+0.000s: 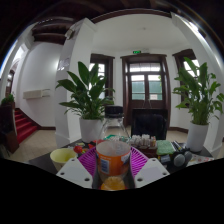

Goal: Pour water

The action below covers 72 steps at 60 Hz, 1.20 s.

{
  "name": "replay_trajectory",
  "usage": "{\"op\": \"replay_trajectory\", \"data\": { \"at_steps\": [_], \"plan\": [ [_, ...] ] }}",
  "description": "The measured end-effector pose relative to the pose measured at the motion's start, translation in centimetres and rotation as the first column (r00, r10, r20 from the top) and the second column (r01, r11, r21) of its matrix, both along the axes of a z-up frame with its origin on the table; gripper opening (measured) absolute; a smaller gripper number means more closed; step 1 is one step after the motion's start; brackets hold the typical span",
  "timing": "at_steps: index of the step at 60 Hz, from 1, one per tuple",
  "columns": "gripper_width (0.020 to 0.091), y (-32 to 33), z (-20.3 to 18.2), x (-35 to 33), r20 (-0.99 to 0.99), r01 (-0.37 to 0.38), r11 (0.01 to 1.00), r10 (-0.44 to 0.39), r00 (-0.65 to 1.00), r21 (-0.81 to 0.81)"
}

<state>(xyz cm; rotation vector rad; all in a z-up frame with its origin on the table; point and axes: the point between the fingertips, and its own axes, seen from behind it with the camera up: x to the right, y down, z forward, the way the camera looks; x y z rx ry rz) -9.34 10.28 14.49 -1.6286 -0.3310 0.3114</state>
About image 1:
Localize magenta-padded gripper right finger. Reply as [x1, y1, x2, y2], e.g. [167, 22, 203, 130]
[129, 146, 171, 189]

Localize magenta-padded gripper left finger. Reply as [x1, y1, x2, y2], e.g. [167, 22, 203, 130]
[55, 146, 101, 190]

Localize orange-labelled clear drink bottle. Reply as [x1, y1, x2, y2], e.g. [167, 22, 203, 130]
[94, 105, 133, 192]

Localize pale yellow printed cup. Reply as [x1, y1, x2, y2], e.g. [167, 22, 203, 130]
[49, 148, 79, 173]

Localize red box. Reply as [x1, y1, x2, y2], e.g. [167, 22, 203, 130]
[73, 142, 98, 155]

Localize green cloth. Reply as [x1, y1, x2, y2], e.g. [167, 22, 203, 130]
[156, 139, 177, 157]

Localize dark basket of packets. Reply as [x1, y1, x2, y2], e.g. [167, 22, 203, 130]
[128, 134, 158, 158]

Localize black rounded device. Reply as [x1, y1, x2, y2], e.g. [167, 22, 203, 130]
[165, 148, 194, 174]

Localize printed paper sheet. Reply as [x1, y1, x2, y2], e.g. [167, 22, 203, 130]
[186, 154, 215, 167]

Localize red-carpeted stairs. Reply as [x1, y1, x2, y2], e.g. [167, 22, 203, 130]
[13, 108, 40, 145]

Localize potted plant in white pot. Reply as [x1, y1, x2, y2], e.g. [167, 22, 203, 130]
[55, 60, 116, 144]
[172, 57, 224, 154]

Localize dark wooden glazed door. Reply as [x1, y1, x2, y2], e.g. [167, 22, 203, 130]
[120, 53, 172, 128]

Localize small green plant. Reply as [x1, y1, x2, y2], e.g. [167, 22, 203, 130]
[0, 92, 16, 108]

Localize dark-framed window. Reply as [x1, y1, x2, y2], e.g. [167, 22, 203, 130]
[88, 53, 116, 102]
[172, 48, 201, 105]

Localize dark wooden stair post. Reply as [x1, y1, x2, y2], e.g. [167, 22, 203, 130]
[0, 104, 20, 155]

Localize white wall heater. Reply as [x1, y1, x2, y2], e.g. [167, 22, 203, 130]
[22, 88, 52, 101]

